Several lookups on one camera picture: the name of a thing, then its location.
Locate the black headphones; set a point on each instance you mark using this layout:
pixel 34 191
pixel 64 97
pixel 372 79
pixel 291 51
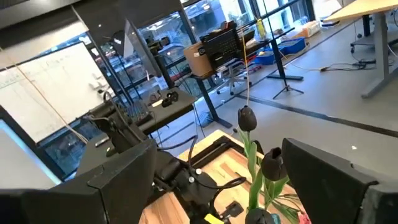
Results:
pixel 170 98

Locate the brown cardboard box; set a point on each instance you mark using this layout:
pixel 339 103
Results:
pixel 197 59

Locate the yellow bottle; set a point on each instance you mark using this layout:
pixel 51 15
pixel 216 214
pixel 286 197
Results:
pixel 261 28

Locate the black keyboard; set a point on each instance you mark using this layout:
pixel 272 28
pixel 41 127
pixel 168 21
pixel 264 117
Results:
pixel 138 112

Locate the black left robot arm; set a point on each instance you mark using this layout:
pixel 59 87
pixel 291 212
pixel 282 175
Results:
pixel 192 183

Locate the wooden desk grey legs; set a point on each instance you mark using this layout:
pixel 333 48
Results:
pixel 381 46

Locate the pink flower spray green stem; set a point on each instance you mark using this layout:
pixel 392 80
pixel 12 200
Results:
pixel 304 219

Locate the white whiteboard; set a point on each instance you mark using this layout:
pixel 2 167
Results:
pixel 53 90

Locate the black tulip with green stem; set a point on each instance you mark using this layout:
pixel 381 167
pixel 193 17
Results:
pixel 258 217
pixel 273 165
pixel 247 118

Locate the thin black floor tripod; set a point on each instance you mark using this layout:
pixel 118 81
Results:
pixel 280 62

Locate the bright computer screen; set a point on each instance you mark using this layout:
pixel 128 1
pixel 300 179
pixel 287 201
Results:
pixel 21 161

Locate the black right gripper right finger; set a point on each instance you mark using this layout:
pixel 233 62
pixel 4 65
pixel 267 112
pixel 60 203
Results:
pixel 326 186

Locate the blue plastic bin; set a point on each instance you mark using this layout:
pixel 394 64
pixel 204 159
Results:
pixel 290 46

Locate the grey office chair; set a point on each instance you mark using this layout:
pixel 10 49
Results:
pixel 233 76

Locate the black plastic crate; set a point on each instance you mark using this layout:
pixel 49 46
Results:
pixel 224 46

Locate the dark grey desk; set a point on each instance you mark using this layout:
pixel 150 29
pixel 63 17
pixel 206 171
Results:
pixel 174 107

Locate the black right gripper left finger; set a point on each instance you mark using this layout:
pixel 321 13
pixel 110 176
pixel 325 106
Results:
pixel 118 189

